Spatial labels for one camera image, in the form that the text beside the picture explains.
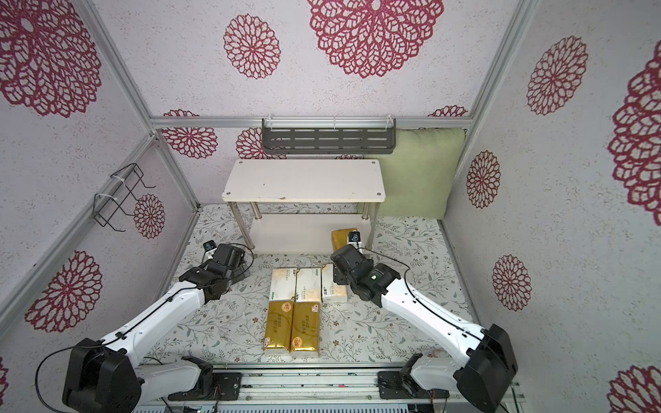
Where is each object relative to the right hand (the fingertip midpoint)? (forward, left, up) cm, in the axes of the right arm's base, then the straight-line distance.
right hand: (345, 263), depth 79 cm
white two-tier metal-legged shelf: (+43, +23, -18) cm, 52 cm away
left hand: (0, +38, -6) cm, 38 cm away
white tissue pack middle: (0, +13, -13) cm, 18 cm away
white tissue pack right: (-3, +4, -13) cm, 14 cm away
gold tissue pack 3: (+7, +2, +4) cm, 8 cm away
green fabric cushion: (+37, -28, +5) cm, 46 cm away
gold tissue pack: (-16, +20, -10) cm, 28 cm away
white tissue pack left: (-1, +22, -13) cm, 25 cm away
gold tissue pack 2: (-17, +12, -11) cm, 23 cm away
